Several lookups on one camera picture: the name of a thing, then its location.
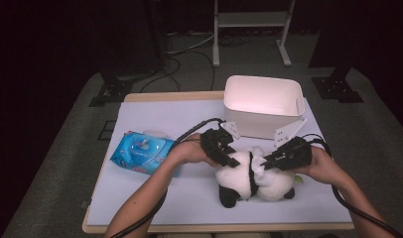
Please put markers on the person's left hand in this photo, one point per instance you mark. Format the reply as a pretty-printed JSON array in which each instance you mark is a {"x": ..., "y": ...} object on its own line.
[{"x": 189, "y": 152}]

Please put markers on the white wet wipe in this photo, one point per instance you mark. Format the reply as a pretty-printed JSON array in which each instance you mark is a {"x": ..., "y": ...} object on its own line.
[{"x": 260, "y": 172}]

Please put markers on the white metal stand frame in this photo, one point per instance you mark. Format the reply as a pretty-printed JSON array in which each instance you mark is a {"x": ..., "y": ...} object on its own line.
[{"x": 252, "y": 19}]

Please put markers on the person's right hand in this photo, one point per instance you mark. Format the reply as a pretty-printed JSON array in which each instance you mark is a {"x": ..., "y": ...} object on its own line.
[{"x": 323, "y": 167}]

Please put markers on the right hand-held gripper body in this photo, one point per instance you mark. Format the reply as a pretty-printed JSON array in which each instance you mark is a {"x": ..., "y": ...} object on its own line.
[{"x": 295, "y": 153}]

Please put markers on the wooden table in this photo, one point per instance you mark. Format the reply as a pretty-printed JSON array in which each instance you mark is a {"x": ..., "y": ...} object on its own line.
[{"x": 173, "y": 96}]

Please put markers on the black square floor frame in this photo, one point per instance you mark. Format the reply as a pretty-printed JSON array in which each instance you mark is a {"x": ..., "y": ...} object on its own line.
[{"x": 107, "y": 137}]

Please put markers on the white plastic bin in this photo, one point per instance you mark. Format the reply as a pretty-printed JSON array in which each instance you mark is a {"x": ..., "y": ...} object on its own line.
[{"x": 262, "y": 95}]

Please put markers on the panda plush toy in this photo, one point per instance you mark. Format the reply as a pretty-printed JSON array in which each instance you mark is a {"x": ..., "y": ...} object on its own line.
[{"x": 236, "y": 178}]

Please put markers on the blue wet wipes pack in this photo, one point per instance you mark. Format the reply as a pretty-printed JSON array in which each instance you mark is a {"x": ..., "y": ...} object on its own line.
[{"x": 143, "y": 155}]

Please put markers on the black stand base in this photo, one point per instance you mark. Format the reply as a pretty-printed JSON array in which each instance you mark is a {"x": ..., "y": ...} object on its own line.
[
  {"x": 113, "y": 89},
  {"x": 336, "y": 87}
]

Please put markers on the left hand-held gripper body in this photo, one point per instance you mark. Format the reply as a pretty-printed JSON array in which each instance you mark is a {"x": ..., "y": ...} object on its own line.
[{"x": 214, "y": 145}]

